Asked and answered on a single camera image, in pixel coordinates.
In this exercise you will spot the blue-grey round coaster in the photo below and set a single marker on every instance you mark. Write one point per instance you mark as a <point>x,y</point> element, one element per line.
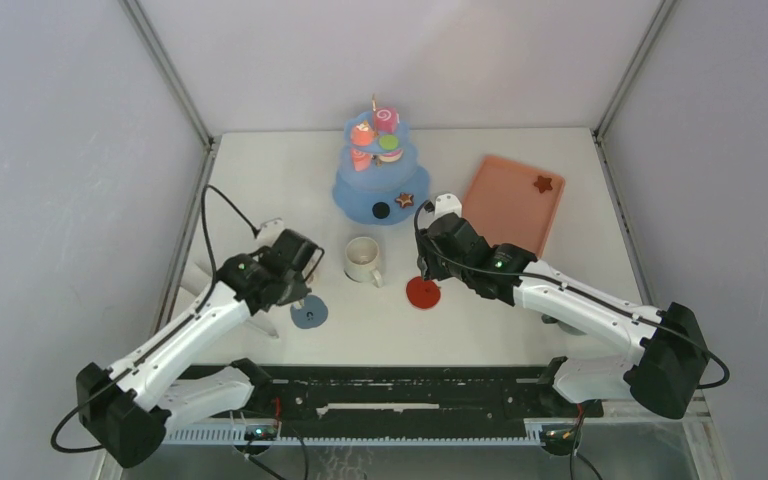
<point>309,313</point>

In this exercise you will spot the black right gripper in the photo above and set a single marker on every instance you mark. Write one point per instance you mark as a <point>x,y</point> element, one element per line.
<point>428,263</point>

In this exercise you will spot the white speckled mug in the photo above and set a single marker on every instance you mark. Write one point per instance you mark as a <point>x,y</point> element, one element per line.
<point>363,261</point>

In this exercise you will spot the green macaron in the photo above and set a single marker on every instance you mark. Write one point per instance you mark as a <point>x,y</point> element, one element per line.
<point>388,142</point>

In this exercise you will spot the pink rectangular tray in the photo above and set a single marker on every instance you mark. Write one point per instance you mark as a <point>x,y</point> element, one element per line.
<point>502,204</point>

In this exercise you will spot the aluminium frame post left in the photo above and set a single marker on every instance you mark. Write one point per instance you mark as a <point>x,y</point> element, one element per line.
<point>158,53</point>

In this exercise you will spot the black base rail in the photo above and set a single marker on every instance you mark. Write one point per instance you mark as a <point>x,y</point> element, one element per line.
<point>330,405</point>

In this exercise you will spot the pink frosted donut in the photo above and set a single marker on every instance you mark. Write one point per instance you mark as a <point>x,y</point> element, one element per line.
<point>390,157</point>

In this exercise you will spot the grey speckled mug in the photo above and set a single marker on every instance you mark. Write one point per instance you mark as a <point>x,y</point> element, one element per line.
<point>568,329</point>

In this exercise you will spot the dark brown star cookie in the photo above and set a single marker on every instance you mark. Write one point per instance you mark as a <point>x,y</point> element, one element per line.
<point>543,184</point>

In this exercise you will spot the red apple-shaped coaster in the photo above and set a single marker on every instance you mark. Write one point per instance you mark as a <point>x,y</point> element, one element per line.
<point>422,294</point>

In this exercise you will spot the light pink swirl roll cake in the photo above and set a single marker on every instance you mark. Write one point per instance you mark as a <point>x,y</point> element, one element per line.
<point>360,160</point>

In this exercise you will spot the black sandwich cookie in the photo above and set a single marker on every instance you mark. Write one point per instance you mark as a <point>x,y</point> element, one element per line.
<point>381,210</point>

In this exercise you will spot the aluminium frame post right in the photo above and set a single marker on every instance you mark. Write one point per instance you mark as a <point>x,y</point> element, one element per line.
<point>640,55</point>

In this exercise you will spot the aluminium frame post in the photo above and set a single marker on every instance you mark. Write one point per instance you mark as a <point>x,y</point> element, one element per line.
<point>158,53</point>
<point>640,55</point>

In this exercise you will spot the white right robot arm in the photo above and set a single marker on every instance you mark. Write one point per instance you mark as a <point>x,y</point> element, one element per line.
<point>658,356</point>

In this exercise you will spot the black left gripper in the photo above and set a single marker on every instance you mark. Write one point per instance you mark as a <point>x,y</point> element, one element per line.
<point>298,292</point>

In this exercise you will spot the blue three-tier cake stand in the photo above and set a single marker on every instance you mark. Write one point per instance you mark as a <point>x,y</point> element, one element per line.
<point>356,192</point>

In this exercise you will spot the star-shaped brown cookie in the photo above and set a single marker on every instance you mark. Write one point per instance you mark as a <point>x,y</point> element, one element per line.
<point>405,200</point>

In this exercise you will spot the magenta swirl roll cake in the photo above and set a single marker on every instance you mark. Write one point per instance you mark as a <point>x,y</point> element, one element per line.
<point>386,120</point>

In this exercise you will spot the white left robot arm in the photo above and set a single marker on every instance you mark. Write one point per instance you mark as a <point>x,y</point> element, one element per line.
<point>132,405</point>

